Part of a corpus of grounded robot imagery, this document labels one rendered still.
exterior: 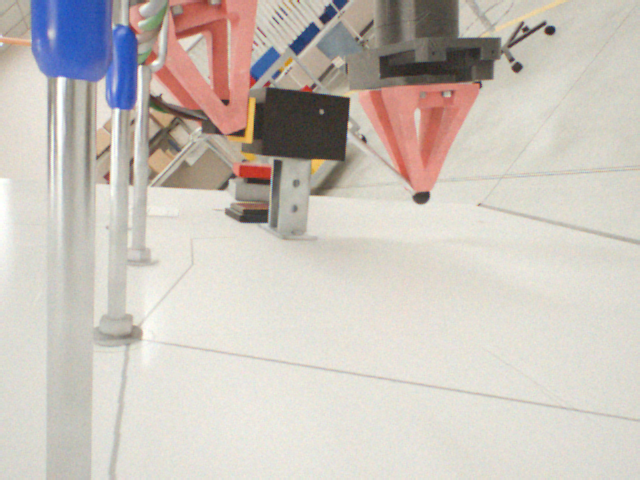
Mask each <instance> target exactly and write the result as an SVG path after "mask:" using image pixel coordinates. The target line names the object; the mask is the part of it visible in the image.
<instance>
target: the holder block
mask: <svg viewBox="0 0 640 480"><path fill-rule="evenodd" d="M249 97H251V98H255V99H256V102H255V104H261V105H263V109H262V125H261V140H259V139H253V140H252V143H242V153H247V154H253V155H259V156H267V157H280V158H295V159H309V160H324V161H338V162H344V161H345V158H346V146H347V135H348V124H349V112H350V101H351V98H350V97H347V96H339V95H331V94H324V93H316V92H308V91H300V90H293V89H285V88H277V87H270V86H266V87H260V88H254V89H249ZM319 109H322V110H323V111H324V113H323V114H319V112H318V111H319Z"/></svg>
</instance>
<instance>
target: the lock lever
mask: <svg viewBox="0 0 640 480"><path fill-rule="evenodd" d="M347 137H348V138H349V139H350V140H351V141H352V142H354V143H355V144H356V145H357V146H358V147H359V148H360V149H362V150H363V151H364V152H365V153H366V154H367V155H369V156H370V157H371V158H372V159H373V160H374V161H376V162H377V163H378V164H379V165H380V167H382V168H383V169H384V170H385V171H386V172H387V173H390V174H391V175H392V176H393V177H395V178H396V179H397V180H398V181H399V182H400V183H402V184H403V185H404V186H405V187H406V188H408V191H409V194H410V195H416V194H417V193H418V192H415V191H414V189H413V186H412V184H411V182H410V181H409V180H408V179H406V178H405V177H404V176H403V175H402V174H401V173H399V172H397V171H396V170H395V169H394V168H392V167H391V166H390V165H389V164H388V163H387V162H385V161H384V160H383V159H382V158H381V156H380V155H378V154H377V153H376V152H375V151H374V150H373V149H371V148H370V147H369V146H368V145H367V144H366V143H365V142H363V141H362V140H361V139H360V138H359V137H358V136H357V135H356V134H355V133H353V132H352V131H351V130H350V129H349V128H348V135H347Z"/></svg>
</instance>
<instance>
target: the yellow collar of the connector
mask: <svg viewBox="0 0 640 480"><path fill-rule="evenodd" d="M255 102H256V99H255V98H251V97H249V104H248V121H247V127H246V129H245V138H244V137H231V136H228V141H232V142H242V143H252V140H253V127H254V114H255Z"/></svg>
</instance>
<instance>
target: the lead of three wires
mask: <svg viewBox="0 0 640 480"><path fill-rule="evenodd" d="M149 107H150V108H151V109H152V110H154V111H156V112H159V113H163V114H168V115H173V116H176V117H178V118H181V119H185V120H191V121H201V122H208V121H204V119H205V120H207V115H206V114H205V112H204V111H203V110H191V109H188V108H184V107H181V106H177V105H174V104H170V103H166V102H163V101H159V100H158V99H157V98H155V97H154V96H153V95H152V94H150V103H149Z"/></svg>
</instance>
